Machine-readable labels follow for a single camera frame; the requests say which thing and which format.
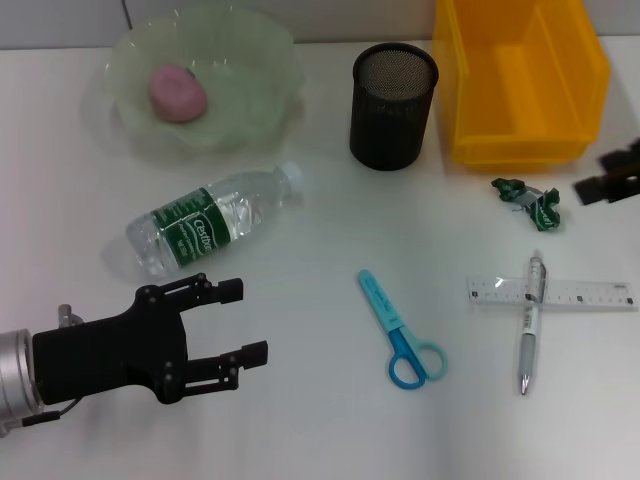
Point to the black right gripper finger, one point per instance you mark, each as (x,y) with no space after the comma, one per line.
(592,190)
(620,159)

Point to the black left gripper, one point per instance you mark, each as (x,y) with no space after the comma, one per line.
(105,355)

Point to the green plastic wrapper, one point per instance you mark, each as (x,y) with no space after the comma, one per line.
(542,215)

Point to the clear green-label water bottle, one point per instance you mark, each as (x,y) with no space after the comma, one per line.
(220,210)

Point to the pink toy peach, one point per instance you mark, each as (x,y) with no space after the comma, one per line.
(177,95)

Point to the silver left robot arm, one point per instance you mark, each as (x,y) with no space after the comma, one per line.
(15,370)

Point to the clear plastic ruler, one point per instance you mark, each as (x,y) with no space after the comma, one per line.
(590,295)

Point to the blue capped scissors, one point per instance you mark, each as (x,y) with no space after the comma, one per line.
(380,300)

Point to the grey click pen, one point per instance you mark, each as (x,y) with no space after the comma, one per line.
(529,345)

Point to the black mesh pen holder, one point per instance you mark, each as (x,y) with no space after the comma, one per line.
(390,130)

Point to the translucent green fruit plate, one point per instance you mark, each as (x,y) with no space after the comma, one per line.
(240,100)

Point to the yellow plastic bin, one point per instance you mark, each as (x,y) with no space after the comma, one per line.
(520,145)

